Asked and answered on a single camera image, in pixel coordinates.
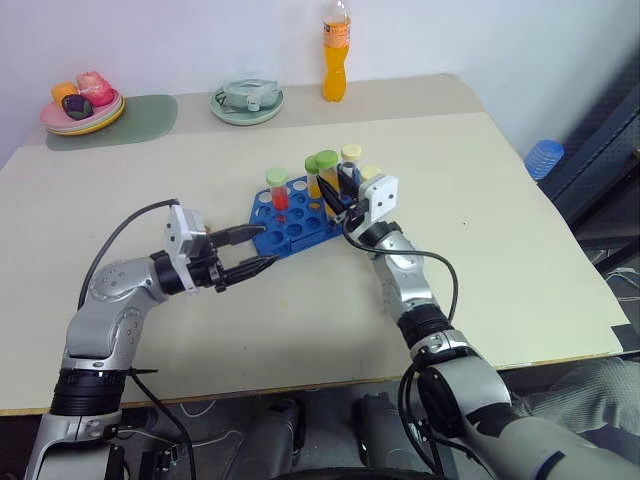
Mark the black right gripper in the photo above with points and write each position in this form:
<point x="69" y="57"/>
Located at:
<point x="353" y="212"/>

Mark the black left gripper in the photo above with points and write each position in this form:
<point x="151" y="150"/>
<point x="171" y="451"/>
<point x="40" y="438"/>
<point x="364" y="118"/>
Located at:
<point x="206" y="272"/>

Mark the green-capped yellow liquid test tube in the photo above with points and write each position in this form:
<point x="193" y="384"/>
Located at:
<point x="326" y="159"/>

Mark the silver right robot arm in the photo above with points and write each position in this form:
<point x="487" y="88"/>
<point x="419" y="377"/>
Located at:
<point x="400" y="280"/>

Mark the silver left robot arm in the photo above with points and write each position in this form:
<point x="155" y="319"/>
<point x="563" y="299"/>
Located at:
<point x="100" y="320"/>

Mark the green-capped orange liquid test tube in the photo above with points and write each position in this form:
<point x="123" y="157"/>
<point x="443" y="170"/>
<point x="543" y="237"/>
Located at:
<point x="314" y="187"/>

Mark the pale-yellow-capped test tube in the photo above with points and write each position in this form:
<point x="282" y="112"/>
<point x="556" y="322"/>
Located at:
<point x="371" y="172"/>

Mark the yellow-capped dark test tube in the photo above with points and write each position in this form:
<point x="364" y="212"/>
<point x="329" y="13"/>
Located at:
<point x="351" y="151"/>

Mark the blue test tube rack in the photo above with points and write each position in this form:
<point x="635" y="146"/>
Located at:
<point x="295" y="231"/>

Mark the green-capped red liquid test tube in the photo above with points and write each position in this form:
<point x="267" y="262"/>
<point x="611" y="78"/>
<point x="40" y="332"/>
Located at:
<point x="279" y="197"/>

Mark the orange soda bottle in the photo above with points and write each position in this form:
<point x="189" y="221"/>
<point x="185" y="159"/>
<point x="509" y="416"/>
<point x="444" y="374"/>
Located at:
<point x="336" y="65"/>

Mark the light green plate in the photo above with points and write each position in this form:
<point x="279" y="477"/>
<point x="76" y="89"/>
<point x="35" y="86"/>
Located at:
<point x="235" y="116"/>

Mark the clear glass lidded container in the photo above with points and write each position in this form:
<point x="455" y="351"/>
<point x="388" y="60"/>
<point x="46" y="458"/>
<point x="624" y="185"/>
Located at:
<point x="250" y="92"/>

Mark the green placemat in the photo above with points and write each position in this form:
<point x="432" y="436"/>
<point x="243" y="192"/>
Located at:
<point x="145" y="120"/>

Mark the dark rounded robot leg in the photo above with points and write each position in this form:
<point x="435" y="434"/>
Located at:
<point x="280" y="435"/>
<point x="380" y="430"/>

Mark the yellow plate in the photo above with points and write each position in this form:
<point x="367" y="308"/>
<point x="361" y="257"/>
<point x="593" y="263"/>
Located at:
<point x="116" y="116"/>

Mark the green stacked plate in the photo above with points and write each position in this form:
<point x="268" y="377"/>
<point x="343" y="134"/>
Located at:
<point x="119" y="103"/>

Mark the blue water jug cap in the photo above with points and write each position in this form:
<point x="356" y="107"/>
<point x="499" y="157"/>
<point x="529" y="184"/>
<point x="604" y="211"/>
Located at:
<point x="544" y="157"/>

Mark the purple toy mangosteen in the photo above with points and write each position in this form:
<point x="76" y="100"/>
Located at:
<point x="77" y="106"/>

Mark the pink toy peach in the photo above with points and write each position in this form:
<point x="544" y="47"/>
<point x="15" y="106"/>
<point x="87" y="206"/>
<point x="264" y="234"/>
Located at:
<point x="95" y="87"/>

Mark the pink plate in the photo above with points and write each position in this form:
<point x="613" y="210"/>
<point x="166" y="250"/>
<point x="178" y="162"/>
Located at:
<point x="50" y="117"/>

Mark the orange toy fruit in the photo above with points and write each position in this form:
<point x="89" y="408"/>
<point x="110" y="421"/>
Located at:
<point x="64" y="91"/>

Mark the black metal shelving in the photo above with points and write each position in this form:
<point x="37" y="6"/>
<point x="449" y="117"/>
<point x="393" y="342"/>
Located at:
<point x="600" y="150"/>

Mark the grey fabric cover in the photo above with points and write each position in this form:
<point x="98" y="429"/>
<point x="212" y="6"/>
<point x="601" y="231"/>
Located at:
<point x="590" y="395"/>

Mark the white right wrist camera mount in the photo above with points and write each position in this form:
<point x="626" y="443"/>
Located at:
<point x="381" y="197"/>

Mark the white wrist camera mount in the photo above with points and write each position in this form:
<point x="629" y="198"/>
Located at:
<point x="381" y="197"/>
<point x="177" y="232"/>

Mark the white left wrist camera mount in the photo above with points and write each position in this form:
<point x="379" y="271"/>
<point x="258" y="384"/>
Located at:
<point x="177" y="232"/>

